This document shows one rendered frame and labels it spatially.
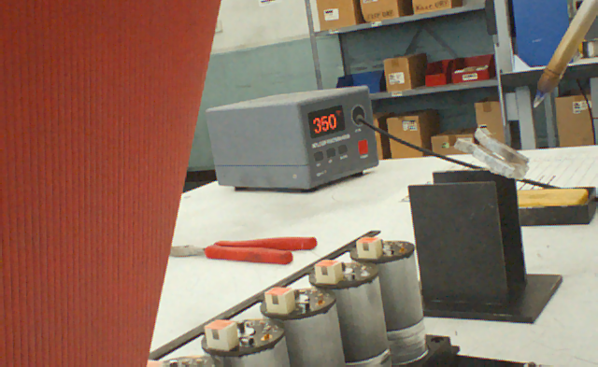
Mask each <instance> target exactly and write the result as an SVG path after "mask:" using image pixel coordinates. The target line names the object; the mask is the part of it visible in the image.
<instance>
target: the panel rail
mask: <svg viewBox="0 0 598 367"><path fill-rule="evenodd" d="M379 234H381V231H370V232H368V233H366V234H364V235H362V236H360V237H357V238H356V239H354V240H352V241H350V242H348V243H347V244H345V245H344V246H342V247H339V248H338V249H336V250H334V251H332V252H330V253H329V254H327V255H325V256H323V257H321V258H320V259H318V260H316V261H313V262H312V263H310V264H309V265H307V266H305V267H304V268H302V269H300V270H298V271H296V272H295V273H293V274H291V275H287V276H286V277H284V278H282V279H280V280H279V281H278V282H276V283H274V284H272V285H270V287H269V288H267V289H264V290H262V291H261V292H259V293H257V294H255V295H253V296H251V297H250V298H248V299H247V300H245V301H243V302H242V303H239V304H237V305H235V306H234V307H232V308H230V309H228V310H226V311H225V312H222V313H220V314H218V315H216V316H215V317H213V318H211V319H209V320H208V321H206V322H204V323H202V324H200V325H199V326H197V327H195V328H193V329H191V330H190V331H188V332H185V333H183V334H182V335H181V336H179V337H177V338H175V339H173V340H172V341H170V342H168V343H166V344H164V345H163V346H159V347H157V348H155V349H154V350H152V352H150V353H149V359H148V360H154V361H158V360H162V359H163V358H165V357H167V356H169V355H170V354H172V353H174V351H175V350H177V349H179V348H181V347H182V346H185V345H187V344H188V343H189V342H191V341H193V340H194V339H196V338H198V337H200V336H201V335H205V334H206V332H205V326H206V325H207V324H209V323H211V322H213V321H215V320H217V319H220V320H230V319H232V318H234V317H236V316H238V315H240V314H241V313H243V312H245V311H247V310H248V309H250V308H251V307H253V306H254V305H256V304H258V303H262V302H263V301H265V296H264V294H265V293H266V292H268V291H269V290H271V289H274V288H287V286H289V285H291V284H292V283H294V282H296V281H298V280H299V279H301V278H303V277H305V276H306V275H310V274H312V273H313V272H315V264H317V263H318V262H320V261H323V260H330V261H333V260H335V259H337V258H338V257H340V256H342V255H344V254H345V253H347V252H348V253H350V252H351V251H352V250H353V249H354V248H356V241H358V240H361V239H363V238H365V237H376V236H377V235H379Z"/></svg>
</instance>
